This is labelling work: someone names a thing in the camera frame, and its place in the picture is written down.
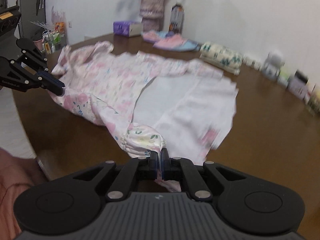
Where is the pink floral baby garment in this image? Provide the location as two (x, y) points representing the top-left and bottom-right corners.
(48, 41), (239, 193)

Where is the purple tissue pack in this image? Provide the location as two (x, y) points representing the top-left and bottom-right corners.
(113, 21), (143, 37)

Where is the floral cream fabric pouch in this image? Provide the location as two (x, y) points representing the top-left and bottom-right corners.
(200, 42), (244, 75)

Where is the pink blue towel cap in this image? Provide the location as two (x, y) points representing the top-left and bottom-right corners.
(142, 30), (200, 52)

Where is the purple knitted vase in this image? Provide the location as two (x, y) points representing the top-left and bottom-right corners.
(139, 0), (164, 32)

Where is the white power strip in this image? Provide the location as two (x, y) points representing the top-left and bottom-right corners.
(242, 54), (262, 71)

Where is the grey round tin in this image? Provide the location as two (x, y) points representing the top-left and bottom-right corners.
(287, 70), (309, 100)

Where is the white robot figurine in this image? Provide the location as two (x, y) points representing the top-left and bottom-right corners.
(261, 50), (285, 81)

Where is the plastic drink bottle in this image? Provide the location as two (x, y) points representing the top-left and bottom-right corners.
(169, 3), (184, 34)

